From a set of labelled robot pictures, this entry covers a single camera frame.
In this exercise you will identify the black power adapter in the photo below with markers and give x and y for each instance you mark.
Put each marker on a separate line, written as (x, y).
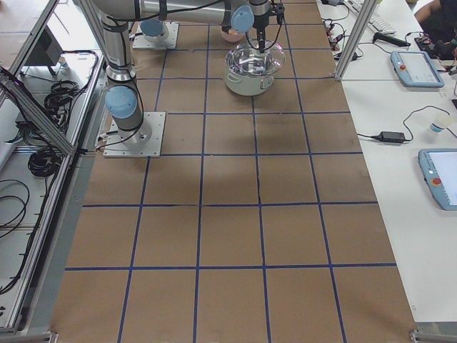
(390, 137)

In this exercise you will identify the pink bowl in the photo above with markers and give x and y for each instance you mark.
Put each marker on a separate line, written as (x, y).
(232, 36)

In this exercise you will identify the glass pot lid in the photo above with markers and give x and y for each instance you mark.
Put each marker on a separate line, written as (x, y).
(266, 48)

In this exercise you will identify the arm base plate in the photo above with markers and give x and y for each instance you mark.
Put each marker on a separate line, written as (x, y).
(156, 35)
(146, 142)

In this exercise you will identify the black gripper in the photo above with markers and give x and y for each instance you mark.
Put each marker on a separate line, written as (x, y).
(260, 20)

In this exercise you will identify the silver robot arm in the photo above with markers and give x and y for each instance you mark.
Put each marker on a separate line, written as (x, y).
(123, 99)

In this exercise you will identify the pale green steel pot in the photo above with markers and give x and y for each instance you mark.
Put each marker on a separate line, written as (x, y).
(242, 83)

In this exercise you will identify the blue teach pendant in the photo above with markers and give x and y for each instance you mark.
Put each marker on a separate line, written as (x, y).
(415, 69)
(439, 173)

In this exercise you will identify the white plastic cup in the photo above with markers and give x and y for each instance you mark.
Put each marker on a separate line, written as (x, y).
(440, 123)

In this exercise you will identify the aluminium frame post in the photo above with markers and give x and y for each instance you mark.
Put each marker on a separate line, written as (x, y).
(357, 31)

